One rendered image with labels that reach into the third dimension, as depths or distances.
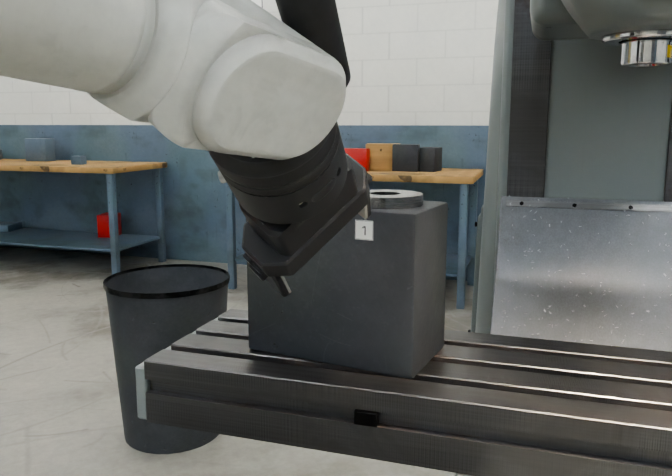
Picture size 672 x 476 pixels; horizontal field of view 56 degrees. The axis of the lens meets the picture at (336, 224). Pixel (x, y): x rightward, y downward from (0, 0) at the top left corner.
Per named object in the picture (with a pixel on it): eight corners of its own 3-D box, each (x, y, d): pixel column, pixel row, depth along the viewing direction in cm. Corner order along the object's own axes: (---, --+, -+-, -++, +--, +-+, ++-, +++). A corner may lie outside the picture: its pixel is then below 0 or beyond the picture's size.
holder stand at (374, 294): (412, 380, 71) (416, 201, 68) (247, 349, 80) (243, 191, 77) (444, 347, 81) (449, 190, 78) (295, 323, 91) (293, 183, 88)
